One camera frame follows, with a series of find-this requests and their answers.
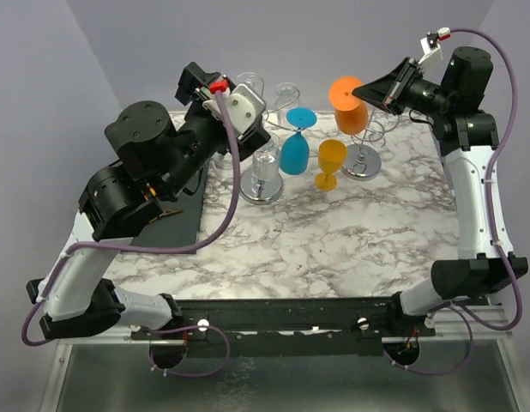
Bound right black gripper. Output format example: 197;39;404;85
352;58;451;118

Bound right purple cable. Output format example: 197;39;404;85
384;27;523;376

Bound aluminium mounting rail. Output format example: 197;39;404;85
59;306;505;345

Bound chrome spiral wire rack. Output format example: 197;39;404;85
341;108;401;181

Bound purple cable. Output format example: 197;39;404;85
21;89;242;378
384;27;523;376

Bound dark grey box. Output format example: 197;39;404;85
131;165;208;248

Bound orange plastic wine glass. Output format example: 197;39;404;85
328;76;369;135

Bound clear wine glass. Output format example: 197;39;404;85
252;140;279;185
237;71;265;99
274;82;300;127
212;152;240;173

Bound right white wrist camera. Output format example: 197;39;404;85
418;27;451;72

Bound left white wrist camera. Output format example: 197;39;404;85
202;78;266;137

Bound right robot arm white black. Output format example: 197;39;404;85
352;46;528;336

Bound yellow handled pliers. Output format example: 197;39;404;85
153;209;182;221

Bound blue plastic wine glass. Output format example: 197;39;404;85
280;107;317;176

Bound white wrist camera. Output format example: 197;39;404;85
418;27;451;72
202;78;266;137

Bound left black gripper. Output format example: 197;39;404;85
159;64;268;198

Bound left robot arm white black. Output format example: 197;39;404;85
27;63;270;342

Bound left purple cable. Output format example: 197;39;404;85
21;89;242;378

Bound yellow plastic wine glass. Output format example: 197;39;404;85
315;139;347;191

